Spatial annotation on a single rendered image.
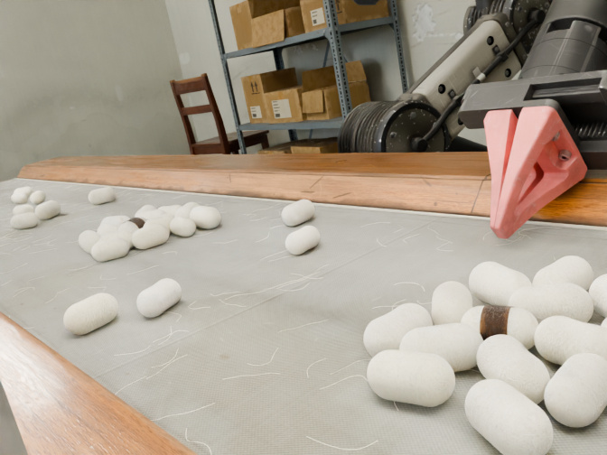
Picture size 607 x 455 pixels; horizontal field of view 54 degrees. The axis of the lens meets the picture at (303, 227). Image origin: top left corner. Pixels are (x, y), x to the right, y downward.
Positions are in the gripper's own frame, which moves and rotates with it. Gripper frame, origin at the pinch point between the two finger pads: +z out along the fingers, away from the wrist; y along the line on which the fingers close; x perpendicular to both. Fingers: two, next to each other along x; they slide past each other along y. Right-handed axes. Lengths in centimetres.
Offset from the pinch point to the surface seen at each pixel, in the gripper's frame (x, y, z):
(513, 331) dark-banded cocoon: -7.4, 7.6, 9.4
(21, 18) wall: 18, -457, -145
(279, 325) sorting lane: -8.3, -5.1, 12.6
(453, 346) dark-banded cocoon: -9.2, 6.4, 11.2
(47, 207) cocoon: -6, -61, 7
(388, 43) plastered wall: 128, -192, -172
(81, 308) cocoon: -14.1, -15.8, 16.7
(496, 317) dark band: -7.7, 6.8, 9.1
